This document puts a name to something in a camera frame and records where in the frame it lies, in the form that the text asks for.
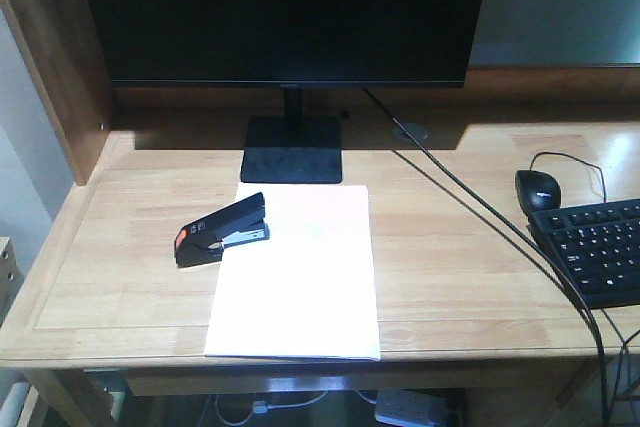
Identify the black stapler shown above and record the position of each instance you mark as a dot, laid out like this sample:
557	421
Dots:
204	240

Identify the black keyboard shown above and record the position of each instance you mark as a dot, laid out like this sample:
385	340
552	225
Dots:
597	247

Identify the white power strip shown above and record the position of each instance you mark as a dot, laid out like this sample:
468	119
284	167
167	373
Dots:
398	407

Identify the black computer mouse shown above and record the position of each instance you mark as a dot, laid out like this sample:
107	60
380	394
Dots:
536	191

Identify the black monitor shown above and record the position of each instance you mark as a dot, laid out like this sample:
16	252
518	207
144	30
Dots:
291	45

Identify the white paper stack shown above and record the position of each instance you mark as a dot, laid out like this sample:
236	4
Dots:
308	291

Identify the wooden desk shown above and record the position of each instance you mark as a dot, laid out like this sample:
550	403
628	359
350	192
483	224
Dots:
458	306

